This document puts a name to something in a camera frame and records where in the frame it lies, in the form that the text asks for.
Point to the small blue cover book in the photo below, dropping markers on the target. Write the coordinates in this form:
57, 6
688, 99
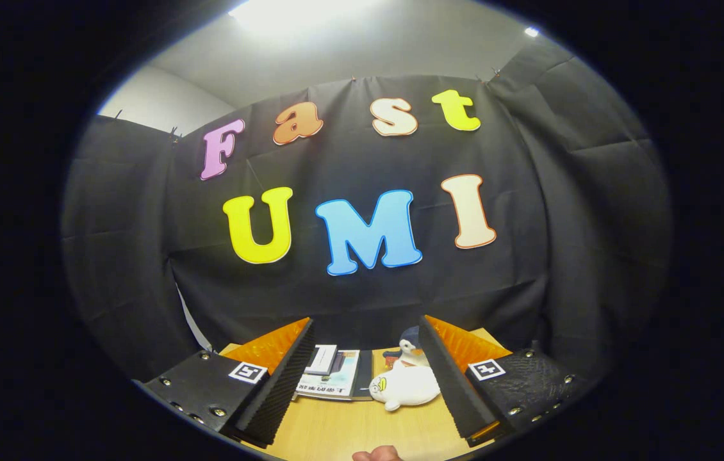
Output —
322, 360

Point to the penguin plush toy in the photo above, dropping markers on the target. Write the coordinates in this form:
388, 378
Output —
408, 344

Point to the large white cover book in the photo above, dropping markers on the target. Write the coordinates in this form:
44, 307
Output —
333, 384

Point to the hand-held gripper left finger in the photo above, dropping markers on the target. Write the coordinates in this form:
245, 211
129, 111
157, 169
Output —
279, 390

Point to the black backdrop cloth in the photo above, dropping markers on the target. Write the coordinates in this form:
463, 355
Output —
560, 256

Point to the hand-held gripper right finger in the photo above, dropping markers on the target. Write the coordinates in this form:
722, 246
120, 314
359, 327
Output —
455, 390

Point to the small ceiling light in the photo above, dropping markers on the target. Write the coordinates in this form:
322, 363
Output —
532, 31

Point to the white seal plush toy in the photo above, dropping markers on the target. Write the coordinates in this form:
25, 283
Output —
403, 386

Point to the large ceiling light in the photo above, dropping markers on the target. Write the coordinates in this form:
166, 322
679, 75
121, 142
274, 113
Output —
298, 13

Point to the black notebook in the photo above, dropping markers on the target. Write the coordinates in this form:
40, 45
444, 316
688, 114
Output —
364, 374

